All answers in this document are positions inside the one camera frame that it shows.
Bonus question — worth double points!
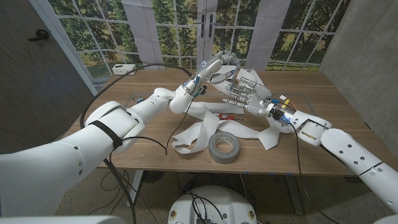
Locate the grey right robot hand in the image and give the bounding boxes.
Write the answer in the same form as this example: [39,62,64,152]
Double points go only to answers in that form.
[222,76,297,124]

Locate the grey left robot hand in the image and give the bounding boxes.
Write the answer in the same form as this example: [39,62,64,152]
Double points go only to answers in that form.
[182,50,242,96]

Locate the long white receipt paper strip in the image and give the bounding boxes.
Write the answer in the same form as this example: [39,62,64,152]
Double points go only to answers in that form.
[170,65,292,154]

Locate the printed window forest backdrop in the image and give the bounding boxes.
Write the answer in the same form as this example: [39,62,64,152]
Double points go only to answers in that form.
[29,0,352,90]

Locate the white power box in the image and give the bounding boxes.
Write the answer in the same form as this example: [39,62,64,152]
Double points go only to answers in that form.
[111,63,139,76]

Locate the grey table leg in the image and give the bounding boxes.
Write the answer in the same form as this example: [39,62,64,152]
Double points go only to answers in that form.
[285,174,305,216]

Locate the white robot torso base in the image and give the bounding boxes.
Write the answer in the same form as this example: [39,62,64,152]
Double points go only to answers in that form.
[167,185,257,224]

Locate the black round floor object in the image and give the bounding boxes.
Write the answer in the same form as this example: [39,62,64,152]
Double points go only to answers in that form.
[142,170,165,184]

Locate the white table leg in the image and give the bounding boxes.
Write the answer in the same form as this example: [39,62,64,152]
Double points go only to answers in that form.
[126,169,144,208]

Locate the white robot torso edge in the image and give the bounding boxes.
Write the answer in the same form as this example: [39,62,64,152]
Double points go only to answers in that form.
[0,215,127,224]

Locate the thin black left wrist wire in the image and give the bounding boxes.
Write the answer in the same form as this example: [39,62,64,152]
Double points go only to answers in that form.
[123,93,200,156]

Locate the thin black wrist wire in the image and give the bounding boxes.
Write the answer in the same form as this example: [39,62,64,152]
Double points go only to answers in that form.
[123,93,200,156]
[287,123,343,224]

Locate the thin black right wrist wire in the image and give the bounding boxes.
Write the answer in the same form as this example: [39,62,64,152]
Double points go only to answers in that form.
[287,123,343,224]

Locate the grey duct tape roll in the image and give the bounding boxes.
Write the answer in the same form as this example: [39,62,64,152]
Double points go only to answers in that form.
[208,131,241,165]

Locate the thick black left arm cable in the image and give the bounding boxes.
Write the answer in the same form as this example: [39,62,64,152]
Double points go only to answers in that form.
[79,63,195,224]

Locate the black torso cable bundle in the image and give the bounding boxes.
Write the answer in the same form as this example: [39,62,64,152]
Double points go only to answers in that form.
[182,191,225,224]

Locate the thin black floor cables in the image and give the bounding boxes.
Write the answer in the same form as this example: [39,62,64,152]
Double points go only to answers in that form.
[86,169,159,224]

